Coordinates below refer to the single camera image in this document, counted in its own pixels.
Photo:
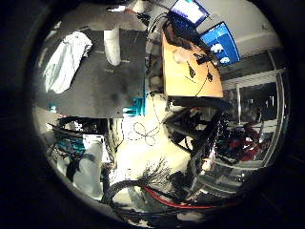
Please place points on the wooden desk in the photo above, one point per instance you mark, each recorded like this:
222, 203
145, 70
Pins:
181, 79

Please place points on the computer monitor with blue screen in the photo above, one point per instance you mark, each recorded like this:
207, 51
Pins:
220, 41

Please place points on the computer monitor with white window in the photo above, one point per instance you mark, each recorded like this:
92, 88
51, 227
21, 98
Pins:
189, 11

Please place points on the person in red top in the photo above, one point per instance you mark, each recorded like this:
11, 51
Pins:
251, 152

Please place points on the white cloth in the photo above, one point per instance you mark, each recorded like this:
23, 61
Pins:
65, 63

